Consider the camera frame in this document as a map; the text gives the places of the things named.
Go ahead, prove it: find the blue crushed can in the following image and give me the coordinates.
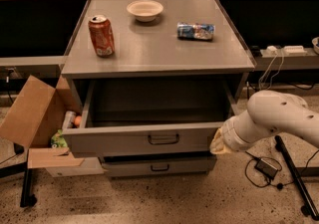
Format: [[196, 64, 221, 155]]
[[176, 22, 215, 41]]

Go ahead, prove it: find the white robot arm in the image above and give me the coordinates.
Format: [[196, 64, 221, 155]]
[[209, 91, 319, 154]]

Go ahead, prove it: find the black drawer handle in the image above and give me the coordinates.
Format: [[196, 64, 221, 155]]
[[148, 134, 179, 145]]

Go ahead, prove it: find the black stand leg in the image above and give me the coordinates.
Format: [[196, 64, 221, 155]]
[[20, 168, 37, 208], [275, 135, 319, 221]]

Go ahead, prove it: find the black power adapter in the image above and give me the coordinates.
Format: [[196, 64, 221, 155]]
[[254, 159, 278, 180]]

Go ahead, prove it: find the brown cardboard box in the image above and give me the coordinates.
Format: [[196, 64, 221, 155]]
[[0, 76, 84, 169]]

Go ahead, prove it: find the grey cabinet with top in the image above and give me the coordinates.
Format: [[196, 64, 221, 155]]
[[62, 0, 255, 106]]

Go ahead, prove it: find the orange ball in box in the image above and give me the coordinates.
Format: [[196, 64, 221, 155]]
[[74, 115, 82, 127]]

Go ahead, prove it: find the black stand leg left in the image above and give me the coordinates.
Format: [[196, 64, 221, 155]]
[[20, 168, 37, 208]]

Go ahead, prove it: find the grey top drawer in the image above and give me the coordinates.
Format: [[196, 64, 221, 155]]
[[64, 77, 235, 157]]

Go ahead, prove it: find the silver can in box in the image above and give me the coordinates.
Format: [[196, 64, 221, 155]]
[[62, 111, 76, 129]]

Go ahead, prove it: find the grey lower drawer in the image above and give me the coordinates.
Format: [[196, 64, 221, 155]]
[[102, 151, 216, 177]]

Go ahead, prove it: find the grey drawer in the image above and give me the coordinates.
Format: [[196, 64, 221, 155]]
[[64, 77, 235, 157], [102, 151, 216, 177]]

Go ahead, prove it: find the green snack bag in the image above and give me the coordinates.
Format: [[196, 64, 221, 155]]
[[51, 129, 68, 148]]

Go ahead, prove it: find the white power strip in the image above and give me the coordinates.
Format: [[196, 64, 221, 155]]
[[265, 45, 307, 56]]

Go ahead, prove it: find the white bowl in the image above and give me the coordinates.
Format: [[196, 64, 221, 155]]
[[127, 0, 163, 22]]

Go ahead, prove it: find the red soda can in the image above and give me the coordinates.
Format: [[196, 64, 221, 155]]
[[88, 15, 115, 58]]

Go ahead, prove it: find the black stand leg right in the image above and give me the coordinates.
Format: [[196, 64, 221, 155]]
[[275, 135, 319, 221]]

